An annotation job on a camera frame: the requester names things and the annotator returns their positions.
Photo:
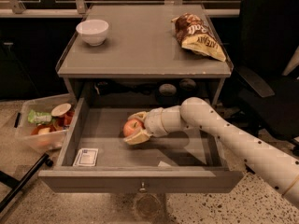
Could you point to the black office chair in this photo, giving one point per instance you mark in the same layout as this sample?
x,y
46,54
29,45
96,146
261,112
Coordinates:
x,y
264,85

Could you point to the brown yellow chip bag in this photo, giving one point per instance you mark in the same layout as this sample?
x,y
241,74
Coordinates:
x,y
194,34

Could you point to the red apple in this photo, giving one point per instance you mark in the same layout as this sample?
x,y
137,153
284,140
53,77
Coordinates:
x,y
131,126

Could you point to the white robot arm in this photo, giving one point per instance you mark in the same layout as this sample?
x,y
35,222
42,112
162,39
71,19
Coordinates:
x,y
277,168

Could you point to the open grey top drawer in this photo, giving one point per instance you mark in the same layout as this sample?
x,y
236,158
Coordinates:
x,y
197,161

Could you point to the small metal drawer knob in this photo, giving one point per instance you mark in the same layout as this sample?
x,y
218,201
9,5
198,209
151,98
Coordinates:
x,y
142,188

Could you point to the grey cabinet with glass top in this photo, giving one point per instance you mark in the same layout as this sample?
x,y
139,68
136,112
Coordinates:
x,y
141,44

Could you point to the dark round can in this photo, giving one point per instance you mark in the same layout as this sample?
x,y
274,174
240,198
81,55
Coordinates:
x,y
187,87

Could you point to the clear plastic storage bin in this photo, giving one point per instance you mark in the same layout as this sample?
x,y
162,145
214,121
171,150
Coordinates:
x,y
48,136

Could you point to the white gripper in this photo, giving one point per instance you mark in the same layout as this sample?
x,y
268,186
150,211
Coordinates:
x,y
153,121

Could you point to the white card in drawer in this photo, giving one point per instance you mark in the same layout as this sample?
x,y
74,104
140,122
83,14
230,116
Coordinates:
x,y
86,157

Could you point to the small white paper scrap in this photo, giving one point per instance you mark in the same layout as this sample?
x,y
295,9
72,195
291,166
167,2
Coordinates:
x,y
163,164

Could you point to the tan round lid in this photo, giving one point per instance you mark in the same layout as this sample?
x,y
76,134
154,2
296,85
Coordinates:
x,y
60,110

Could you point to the green snack bag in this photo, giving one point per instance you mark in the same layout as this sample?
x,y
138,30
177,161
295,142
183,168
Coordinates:
x,y
39,117

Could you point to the black metal stand leg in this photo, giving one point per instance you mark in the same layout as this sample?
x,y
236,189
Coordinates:
x,y
16,185

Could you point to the dark blue round container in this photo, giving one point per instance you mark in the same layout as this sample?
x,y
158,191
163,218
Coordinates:
x,y
167,94

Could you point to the white ceramic bowl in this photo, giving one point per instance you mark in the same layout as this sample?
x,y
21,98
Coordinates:
x,y
93,32

